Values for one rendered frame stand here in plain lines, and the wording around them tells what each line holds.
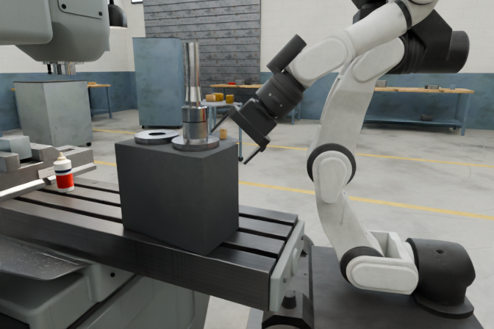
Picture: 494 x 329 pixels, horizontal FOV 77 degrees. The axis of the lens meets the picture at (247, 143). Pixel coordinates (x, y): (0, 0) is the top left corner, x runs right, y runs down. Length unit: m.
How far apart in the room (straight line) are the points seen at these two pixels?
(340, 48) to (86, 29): 0.54
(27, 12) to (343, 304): 1.10
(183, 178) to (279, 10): 8.03
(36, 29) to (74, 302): 0.55
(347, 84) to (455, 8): 7.42
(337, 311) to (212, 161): 0.72
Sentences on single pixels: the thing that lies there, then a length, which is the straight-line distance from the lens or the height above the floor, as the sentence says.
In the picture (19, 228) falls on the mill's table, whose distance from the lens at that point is 0.96.
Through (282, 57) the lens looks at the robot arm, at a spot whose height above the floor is 1.32.
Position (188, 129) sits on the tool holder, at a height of 1.19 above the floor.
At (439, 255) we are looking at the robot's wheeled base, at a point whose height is 0.74.
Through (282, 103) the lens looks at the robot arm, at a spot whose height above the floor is 1.22.
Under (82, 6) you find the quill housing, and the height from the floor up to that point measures 1.42.
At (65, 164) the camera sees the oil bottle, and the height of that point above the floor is 1.04.
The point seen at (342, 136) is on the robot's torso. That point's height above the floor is 1.10.
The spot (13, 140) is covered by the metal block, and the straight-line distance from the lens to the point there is 1.05.
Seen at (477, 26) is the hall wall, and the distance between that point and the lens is 8.32.
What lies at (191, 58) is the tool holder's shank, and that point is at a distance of 0.57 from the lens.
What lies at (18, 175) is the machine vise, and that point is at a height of 1.02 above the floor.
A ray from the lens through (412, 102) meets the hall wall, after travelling 8.12.
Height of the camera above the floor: 1.30
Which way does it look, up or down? 14 degrees down
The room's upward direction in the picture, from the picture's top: straight up
